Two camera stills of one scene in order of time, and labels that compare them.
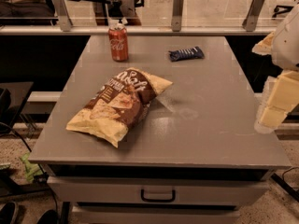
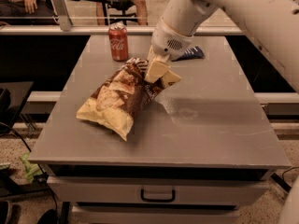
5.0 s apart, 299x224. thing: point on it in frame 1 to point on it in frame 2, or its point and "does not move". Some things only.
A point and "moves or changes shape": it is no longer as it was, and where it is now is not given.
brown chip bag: x=113 y=109 moves or changes shape
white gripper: x=288 y=44 to x=168 y=41
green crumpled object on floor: x=33 y=170 does not move
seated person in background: x=25 y=1 does not move
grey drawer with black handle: x=160 y=190 does not move
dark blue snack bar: x=192 y=52 does not move
